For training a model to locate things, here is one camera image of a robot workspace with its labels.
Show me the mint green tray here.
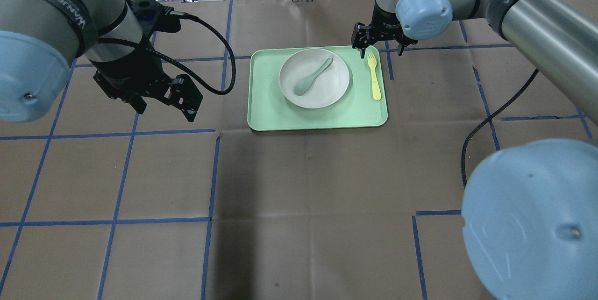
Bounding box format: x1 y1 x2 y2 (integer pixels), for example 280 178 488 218
247 46 388 131

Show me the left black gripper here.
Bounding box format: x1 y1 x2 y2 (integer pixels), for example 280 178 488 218
94 43 204 121

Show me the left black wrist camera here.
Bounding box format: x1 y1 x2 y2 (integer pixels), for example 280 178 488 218
127 0 181 37

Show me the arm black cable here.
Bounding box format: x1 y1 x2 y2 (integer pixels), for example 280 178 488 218
461 69 539 188
99 10 237 95

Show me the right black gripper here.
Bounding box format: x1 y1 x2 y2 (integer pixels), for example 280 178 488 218
351 13 418 59

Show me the yellow plastic fork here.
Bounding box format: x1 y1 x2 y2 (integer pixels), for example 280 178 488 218
366 53 382 100

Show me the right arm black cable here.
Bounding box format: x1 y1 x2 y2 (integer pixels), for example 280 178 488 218
461 69 539 188

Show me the white round plate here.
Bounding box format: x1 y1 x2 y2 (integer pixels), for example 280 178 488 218
278 48 350 109

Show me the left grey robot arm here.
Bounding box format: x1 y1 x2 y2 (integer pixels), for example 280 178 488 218
0 0 236 123

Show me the teal green spoon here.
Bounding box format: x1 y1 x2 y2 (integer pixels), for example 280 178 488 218
293 57 334 96

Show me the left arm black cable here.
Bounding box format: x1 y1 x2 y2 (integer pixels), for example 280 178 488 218
99 10 237 95

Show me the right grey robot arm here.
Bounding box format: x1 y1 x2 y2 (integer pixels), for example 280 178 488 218
383 47 597 300

